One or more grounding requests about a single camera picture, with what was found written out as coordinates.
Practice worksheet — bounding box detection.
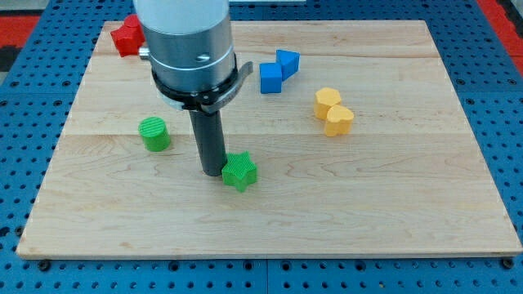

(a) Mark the green cylinder block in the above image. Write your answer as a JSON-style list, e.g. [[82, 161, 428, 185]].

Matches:
[[138, 117, 171, 152]]

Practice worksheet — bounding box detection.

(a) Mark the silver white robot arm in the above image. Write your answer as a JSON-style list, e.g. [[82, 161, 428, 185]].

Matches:
[[133, 0, 236, 92]]

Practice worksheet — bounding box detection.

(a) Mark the green star block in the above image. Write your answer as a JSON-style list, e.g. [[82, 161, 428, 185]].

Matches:
[[221, 151, 257, 193]]

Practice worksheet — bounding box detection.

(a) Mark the red star block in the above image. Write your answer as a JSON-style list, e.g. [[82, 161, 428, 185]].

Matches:
[[110, 14, 145, 57]]

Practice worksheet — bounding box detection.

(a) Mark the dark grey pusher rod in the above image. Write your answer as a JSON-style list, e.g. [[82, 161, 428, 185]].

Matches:
[[190, 111, 227, 176]]

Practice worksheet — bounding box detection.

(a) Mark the blue cube block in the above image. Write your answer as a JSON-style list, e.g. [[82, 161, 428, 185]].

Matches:
[[259, 63, 282, 94]]

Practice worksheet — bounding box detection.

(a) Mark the yellow hexagon block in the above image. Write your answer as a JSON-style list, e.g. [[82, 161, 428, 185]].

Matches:
[[313, 87, 342, 120]]

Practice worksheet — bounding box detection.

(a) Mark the yellow heart block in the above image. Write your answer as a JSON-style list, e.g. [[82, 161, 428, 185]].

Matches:
[[324, 105, 355, 136]]

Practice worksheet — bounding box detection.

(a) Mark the blue wedge block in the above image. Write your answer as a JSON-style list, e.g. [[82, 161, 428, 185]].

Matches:
[[275, 49, 300, 81]]

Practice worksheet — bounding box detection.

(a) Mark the light wooden board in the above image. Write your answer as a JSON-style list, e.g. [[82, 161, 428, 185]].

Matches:
[[17, 20, 522, 260]]

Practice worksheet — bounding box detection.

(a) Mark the black clamp ring with lever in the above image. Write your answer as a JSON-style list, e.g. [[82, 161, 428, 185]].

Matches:
[[150, 56, 254, 115]]

